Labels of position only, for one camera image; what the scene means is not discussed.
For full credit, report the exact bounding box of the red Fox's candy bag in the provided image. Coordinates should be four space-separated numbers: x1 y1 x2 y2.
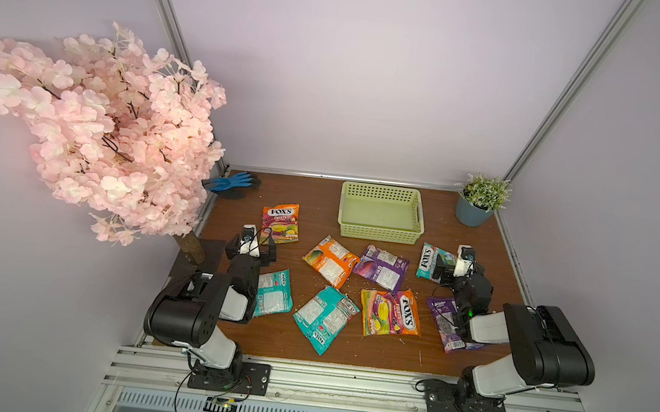
260 204 300 244

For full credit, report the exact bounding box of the purple candy bag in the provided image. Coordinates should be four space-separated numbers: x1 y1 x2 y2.
426 297 484 353
352 244 410 293

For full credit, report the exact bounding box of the orange candy bag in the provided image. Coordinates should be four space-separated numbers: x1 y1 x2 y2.
302 236 360 290

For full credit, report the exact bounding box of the yellow pink Fox's candy bag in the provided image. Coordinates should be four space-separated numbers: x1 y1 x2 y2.
360 289 422 337

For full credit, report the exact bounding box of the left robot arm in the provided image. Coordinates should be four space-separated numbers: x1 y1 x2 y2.
144 227 277 386

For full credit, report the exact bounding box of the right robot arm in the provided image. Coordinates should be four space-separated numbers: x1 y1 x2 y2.
419 254 596 412

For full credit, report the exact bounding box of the green plastic basket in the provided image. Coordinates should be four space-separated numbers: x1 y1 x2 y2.
338 181 426 245

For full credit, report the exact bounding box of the teal Fox's candy bag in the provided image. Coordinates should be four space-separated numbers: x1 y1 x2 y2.
415 242 457 284

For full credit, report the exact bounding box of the blue black work glove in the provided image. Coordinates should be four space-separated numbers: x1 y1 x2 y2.
202 172 261 200

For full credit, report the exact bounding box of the small potted green plant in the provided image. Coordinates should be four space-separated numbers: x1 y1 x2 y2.
455 173 513 228

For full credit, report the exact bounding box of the pink artificial blossom tree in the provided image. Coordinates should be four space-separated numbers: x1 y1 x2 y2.
0 25 227 255

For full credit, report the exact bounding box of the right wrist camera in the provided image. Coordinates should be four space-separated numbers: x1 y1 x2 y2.
454 245 477 278

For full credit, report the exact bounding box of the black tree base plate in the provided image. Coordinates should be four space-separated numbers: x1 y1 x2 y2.
169 236 227 279

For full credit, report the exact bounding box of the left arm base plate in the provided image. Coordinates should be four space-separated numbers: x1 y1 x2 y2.
186 362 272 396

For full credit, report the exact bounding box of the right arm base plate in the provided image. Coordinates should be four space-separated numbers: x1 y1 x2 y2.
414 378 507 412

